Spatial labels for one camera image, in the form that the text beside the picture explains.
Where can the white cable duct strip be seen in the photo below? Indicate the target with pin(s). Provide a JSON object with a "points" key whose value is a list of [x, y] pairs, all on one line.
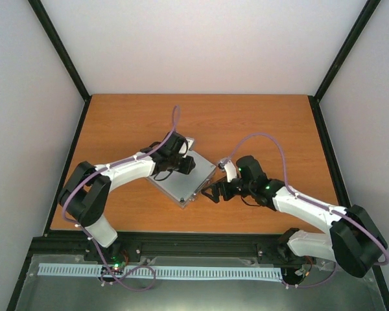
{"points": [[170, 273]]}

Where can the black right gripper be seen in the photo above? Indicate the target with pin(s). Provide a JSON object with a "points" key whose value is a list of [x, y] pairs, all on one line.
{"points": [[216, 187]]}

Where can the black aluminium frame rail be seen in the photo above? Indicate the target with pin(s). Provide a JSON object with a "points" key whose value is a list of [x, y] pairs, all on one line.
{"points": [[265, 249]]}

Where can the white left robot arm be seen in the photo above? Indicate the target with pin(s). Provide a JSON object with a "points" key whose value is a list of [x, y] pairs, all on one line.
{"points": [[84, 195]]}

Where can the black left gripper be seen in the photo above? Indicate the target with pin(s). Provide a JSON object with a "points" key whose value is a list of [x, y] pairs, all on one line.
{"points": [[187, 169]]}

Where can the aluminium poker case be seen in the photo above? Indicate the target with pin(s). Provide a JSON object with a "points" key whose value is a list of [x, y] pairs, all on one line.
{"points": [[183, 182]]}

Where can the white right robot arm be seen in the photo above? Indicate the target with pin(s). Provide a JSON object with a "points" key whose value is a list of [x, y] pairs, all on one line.
{"points": [[347, 236]]}

